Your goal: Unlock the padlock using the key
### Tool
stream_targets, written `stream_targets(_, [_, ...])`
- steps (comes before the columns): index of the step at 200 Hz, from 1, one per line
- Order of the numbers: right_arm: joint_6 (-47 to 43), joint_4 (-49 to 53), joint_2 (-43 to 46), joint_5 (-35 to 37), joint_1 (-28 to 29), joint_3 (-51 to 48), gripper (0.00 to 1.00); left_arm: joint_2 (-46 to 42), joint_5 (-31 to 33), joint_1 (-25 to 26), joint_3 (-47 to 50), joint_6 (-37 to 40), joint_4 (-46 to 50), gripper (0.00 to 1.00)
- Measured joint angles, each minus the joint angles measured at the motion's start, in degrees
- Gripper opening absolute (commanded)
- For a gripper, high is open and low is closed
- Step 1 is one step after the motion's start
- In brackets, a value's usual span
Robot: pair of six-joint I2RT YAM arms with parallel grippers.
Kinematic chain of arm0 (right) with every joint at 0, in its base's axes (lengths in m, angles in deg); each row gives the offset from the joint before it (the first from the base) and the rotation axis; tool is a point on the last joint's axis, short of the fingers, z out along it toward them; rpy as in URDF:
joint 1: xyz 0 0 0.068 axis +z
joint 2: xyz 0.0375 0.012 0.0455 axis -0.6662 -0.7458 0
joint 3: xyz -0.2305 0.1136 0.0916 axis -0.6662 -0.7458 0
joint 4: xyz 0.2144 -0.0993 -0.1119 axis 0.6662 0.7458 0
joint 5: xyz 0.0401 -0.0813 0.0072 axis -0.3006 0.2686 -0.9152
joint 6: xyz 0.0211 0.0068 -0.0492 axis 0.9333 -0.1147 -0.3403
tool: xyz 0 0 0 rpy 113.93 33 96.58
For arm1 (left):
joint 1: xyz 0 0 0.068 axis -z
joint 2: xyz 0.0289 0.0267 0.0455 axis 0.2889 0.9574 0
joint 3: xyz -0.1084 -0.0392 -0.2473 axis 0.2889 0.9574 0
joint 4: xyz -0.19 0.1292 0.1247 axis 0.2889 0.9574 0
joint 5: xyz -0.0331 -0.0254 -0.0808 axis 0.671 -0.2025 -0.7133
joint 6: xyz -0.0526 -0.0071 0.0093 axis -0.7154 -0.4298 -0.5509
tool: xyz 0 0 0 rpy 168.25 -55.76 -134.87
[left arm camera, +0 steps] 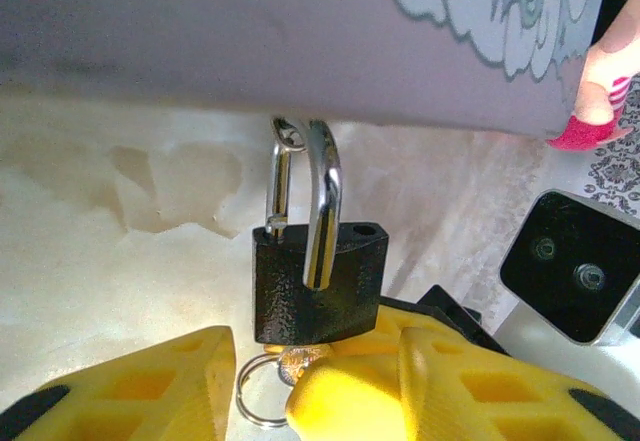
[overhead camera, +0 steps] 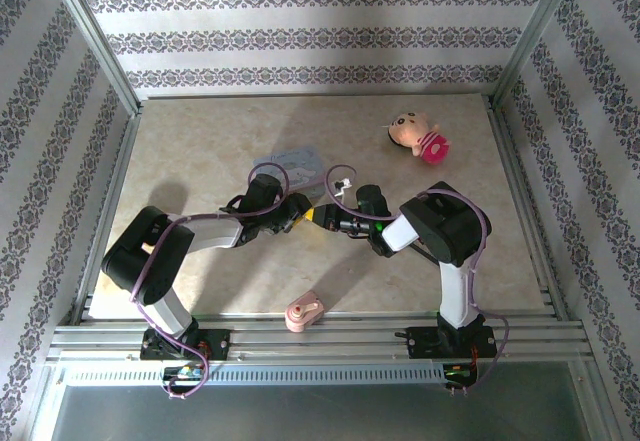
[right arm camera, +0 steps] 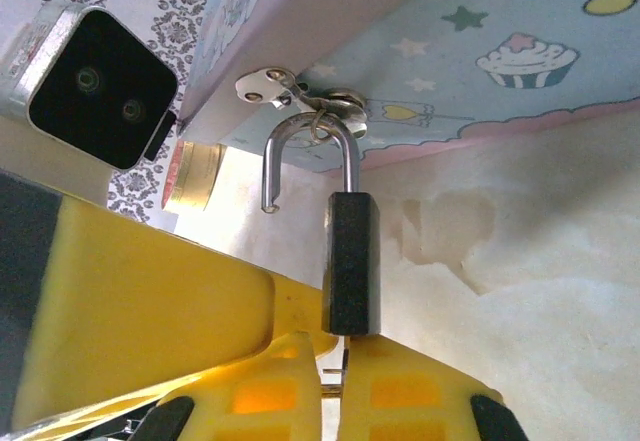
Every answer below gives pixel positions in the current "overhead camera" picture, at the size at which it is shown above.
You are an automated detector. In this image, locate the blue patterned pouch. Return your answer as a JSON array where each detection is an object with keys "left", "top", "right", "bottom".
[{"left": 252, "top": 144, "right": 332, "bottom": 200}]

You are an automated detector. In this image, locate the aluminium frame post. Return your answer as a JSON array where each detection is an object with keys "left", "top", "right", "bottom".
[
  {"left": 42, "top": 0, "right": 144, "bottom": 118},
  {"left": 491, "top": 0, "right": 587, "bottom": 108}
]

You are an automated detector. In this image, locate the aluminium front frame rail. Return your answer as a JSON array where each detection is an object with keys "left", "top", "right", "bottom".
[{"left": 47, "top": 312, "right": 594, "bottom": 363}]

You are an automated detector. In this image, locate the pink plush doll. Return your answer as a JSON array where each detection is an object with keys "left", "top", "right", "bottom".
[{"left": 380, "top": 112, "right": 454, "bottom": 165}]

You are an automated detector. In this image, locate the grey slotted cable duct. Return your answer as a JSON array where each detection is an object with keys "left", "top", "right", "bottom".
[{"left": 54, "top": 363, "right": 481, "bottom": 387}]

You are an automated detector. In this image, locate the aluminium side rail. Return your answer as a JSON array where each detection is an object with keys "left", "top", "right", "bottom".
[
  {"left": 485, "top": 100, "right": 570, "bottom": 320},
  {"left": 73, "top": 110, "right": 142, "bottom": 323}
]

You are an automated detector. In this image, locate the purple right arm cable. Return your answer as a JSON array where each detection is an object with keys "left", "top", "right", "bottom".
[{"left": 322, "top": 163, "right": 511, "bottom": 398}]

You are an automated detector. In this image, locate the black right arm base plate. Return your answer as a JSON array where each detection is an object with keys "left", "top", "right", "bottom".
[{"left": 407, "top": 324, "right": 499, "bottom": 360}]

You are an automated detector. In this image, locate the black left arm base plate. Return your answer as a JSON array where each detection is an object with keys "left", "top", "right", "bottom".
[{"left": 141, "top": 329, "right": 232, "bottom": 361}]

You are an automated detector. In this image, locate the grey metal panel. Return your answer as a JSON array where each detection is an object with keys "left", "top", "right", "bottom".
[{"left": 47, "top": 384, "right": 594, "bottom": 441}]

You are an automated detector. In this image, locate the pink toy camera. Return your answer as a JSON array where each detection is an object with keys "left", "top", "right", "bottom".
[{"left": 283, "top": 289, "right": 326, "bottom": 333}]

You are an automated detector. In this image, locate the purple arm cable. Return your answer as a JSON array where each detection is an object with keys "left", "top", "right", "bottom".
[
  {"left": 322, "top": 163, "right": 511, "bottom": 398},
  {"left": 128, "top": 163, "right": 311, "bottom": 402}
]

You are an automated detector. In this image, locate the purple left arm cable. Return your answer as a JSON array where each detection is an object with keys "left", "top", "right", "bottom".
[{"left": 128, "top": 163, "right": 311, "bottom": 402}]

